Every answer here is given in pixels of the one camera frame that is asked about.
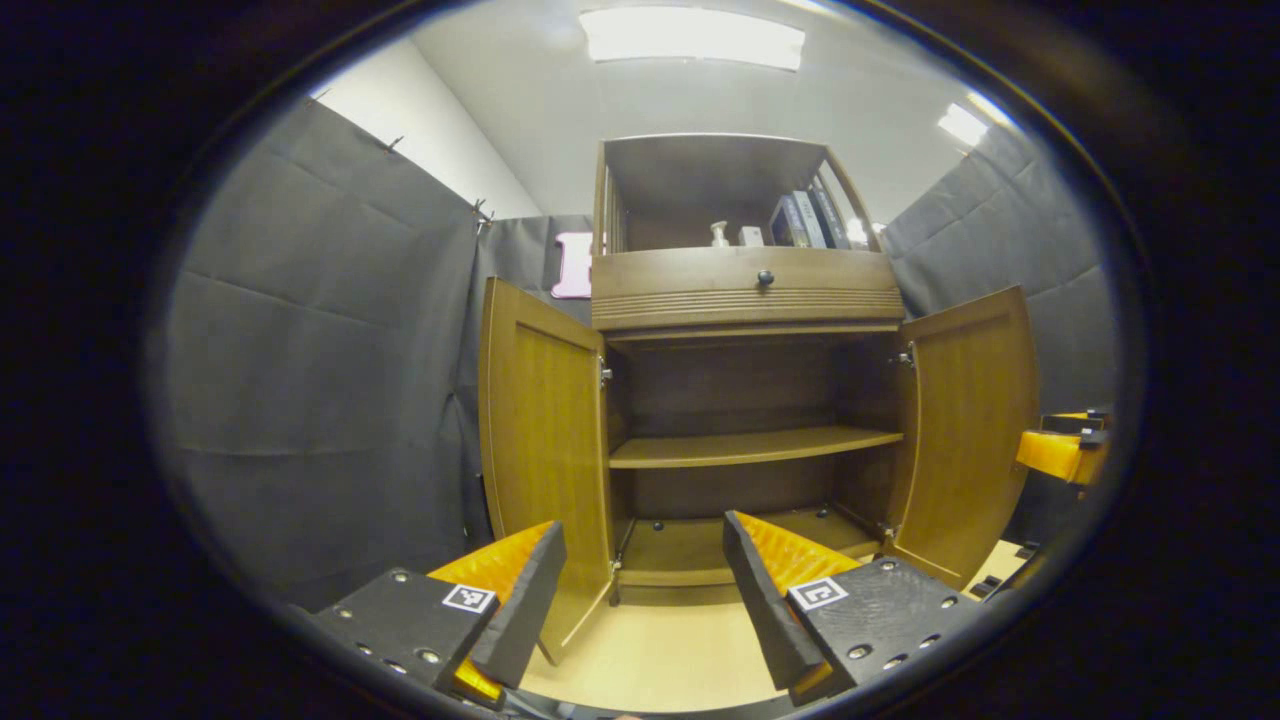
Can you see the wooden cabinet drawer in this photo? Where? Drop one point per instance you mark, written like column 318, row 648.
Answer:
column 680, row 285

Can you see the small white box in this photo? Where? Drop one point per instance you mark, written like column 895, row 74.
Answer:
column 751, row 237

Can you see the wooden double-door shoe cabinet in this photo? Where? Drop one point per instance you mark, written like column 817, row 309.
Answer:
column 720, row 170

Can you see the white pump bottle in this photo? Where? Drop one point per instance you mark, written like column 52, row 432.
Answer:
column 719, row 237

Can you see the wooden inner cabinet shelf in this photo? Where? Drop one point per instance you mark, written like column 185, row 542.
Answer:
column 750, row 448

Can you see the small black bracket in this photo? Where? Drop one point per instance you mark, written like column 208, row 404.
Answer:
column 985, row 587

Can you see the black backdrop cloth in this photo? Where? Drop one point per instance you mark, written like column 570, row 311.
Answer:
column 320, row 380

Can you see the large ceiling light panel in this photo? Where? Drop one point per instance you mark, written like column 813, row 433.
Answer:
column 690, row 38

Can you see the dark blue book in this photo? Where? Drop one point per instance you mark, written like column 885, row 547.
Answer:
column 782, row 224
column 830, row 216

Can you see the wooden shoe cabinet door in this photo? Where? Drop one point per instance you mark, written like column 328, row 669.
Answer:
column 545, row 440
column 970, row 430

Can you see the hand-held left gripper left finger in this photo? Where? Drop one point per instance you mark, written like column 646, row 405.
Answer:
column 525, row 610

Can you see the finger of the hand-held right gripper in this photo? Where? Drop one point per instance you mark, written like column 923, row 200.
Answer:
column 1075, row 422
column 1050, row 455

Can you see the small ceiling light panel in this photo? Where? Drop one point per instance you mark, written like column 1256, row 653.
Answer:
column 962, row 125

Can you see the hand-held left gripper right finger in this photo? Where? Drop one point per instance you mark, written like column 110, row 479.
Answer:
column 765, row 600

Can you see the grey book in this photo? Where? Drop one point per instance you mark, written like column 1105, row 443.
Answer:
column 808, row 220

